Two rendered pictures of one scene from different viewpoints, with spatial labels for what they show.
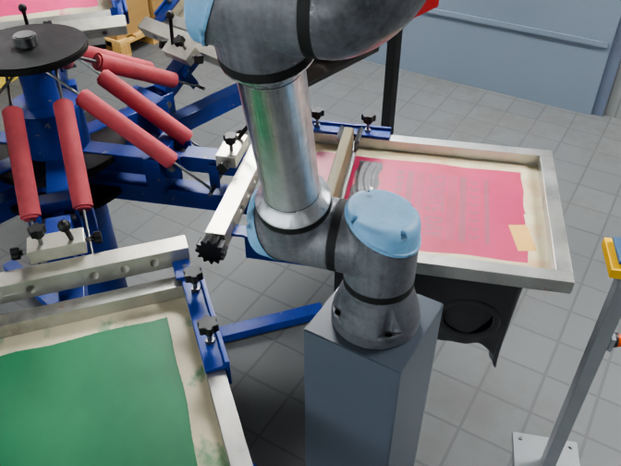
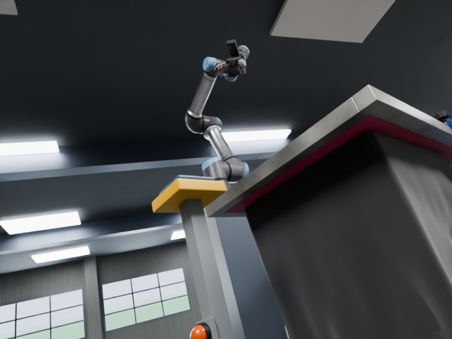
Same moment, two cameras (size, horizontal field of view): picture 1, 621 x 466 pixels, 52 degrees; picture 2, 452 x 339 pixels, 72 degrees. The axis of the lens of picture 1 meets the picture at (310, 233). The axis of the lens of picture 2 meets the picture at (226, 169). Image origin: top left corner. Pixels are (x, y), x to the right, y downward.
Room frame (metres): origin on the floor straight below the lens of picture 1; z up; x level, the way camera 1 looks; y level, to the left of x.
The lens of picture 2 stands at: (1.68, -1.32, 0.67)
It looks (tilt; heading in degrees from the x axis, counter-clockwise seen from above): 25 degrees up; 125
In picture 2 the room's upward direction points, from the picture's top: 16 degrees counter-clockwise
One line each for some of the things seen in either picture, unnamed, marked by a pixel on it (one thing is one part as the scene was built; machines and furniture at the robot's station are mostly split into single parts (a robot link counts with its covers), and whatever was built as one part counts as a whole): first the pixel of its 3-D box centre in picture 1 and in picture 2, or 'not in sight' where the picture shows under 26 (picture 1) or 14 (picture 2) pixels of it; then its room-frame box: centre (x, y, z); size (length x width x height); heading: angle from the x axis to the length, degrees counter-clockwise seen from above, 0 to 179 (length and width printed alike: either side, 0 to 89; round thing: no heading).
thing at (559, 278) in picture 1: (411, 196); (350, 176); (1.43, -0.28, 0.97); 0.79 x 0.58 x 0.04; 79
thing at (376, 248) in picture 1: (377, 240); (214, 171); (0.77, -0.10, 1.37); 0.13 x 0.12 x 0.14; 72
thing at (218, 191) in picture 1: (260, 202); not in sight; (1.52, 0.15, 0.89); 1.24 x 0.06 x 0.06; 79
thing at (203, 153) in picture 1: (214, 161); not in sight; (1.54, 0.27, 1.02); 0.17 x 0.06 x 0.05; 79
